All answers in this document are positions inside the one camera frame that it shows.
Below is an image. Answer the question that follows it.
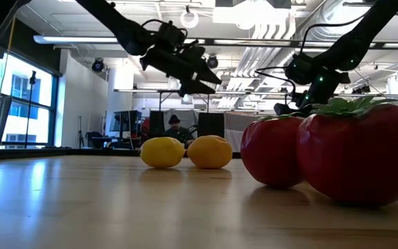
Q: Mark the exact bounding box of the red plastic tomato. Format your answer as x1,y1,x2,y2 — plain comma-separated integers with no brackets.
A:
240,115,305,190
297,96,398,208

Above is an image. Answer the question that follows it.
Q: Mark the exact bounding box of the white ceiling pipe bundle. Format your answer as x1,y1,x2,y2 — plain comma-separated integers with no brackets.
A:
216,13,299,108

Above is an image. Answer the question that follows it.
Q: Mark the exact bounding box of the silver ventilation duct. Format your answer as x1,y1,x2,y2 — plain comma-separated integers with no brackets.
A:
283,0,398,73

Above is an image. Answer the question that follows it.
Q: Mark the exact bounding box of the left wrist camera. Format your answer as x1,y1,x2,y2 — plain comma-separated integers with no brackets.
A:
155,20,189,48

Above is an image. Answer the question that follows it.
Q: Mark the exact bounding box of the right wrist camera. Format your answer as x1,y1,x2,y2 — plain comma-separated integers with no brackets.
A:
284,51,316,86

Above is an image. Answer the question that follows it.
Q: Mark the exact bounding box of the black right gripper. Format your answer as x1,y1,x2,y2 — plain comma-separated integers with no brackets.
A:
274,67,351,117

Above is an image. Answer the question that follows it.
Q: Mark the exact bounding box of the white ceiling ring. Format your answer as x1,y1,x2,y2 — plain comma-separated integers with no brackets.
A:
180,8,200,30

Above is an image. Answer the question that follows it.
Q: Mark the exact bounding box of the yellow cable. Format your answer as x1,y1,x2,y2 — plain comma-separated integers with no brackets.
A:
0,15,17,98

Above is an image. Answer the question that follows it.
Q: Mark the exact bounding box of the yellow plastic lemon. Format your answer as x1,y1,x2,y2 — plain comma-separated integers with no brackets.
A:
140,136,187,169

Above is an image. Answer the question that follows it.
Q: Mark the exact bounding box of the large window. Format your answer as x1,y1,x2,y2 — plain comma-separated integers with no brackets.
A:
0,51,60,149

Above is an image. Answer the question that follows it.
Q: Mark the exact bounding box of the orange yellow plastic mango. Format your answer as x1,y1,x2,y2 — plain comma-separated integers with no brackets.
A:
187,134,234,170

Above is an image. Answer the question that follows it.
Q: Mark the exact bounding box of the long ceiling light strip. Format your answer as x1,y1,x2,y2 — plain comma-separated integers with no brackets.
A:
32,34,398,49

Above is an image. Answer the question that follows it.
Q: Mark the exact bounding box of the black office chair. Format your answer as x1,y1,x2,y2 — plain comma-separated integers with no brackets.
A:
85,131,106,149

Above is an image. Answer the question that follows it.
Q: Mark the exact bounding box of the black computer monitor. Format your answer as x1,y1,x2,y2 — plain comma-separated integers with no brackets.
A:
197,112,226,138
111,109,143,133
149,110,167,138

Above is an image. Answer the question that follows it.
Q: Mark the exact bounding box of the black left wrist camera cable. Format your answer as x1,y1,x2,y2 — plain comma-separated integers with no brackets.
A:
140,19,189,39

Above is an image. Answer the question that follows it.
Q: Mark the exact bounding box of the black aluminium table frame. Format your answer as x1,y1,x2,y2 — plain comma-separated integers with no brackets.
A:
0,147,243,160

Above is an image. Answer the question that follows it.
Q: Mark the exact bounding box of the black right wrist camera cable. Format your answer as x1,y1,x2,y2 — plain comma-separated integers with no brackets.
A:
254,66,299,104

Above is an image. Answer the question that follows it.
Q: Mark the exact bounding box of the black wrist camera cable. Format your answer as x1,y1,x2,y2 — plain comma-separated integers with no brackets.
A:
254,66,299,104
140,19,189,39

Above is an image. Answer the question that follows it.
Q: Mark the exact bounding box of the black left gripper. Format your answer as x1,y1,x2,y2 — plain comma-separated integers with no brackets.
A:
139,40,222,98

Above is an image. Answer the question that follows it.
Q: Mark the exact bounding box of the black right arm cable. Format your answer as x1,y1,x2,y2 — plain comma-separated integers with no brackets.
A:
299,12,371,55

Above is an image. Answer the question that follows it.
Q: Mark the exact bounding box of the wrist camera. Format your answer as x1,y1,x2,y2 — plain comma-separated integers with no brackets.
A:
155,20,189,48
284,51,316,86

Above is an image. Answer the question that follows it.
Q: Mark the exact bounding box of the black tripod stand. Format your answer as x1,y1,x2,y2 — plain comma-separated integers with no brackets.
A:
24,70,37,149

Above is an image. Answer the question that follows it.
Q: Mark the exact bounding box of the white cloth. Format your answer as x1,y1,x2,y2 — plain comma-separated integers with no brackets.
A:
224,111,255,153

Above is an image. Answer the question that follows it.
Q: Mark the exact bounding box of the round black ceiling camera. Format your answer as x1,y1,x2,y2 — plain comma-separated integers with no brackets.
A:
205,54,220,70
91,57,105,73

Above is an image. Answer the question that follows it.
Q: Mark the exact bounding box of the person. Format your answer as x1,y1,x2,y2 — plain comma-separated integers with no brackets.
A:
164,114,196,149

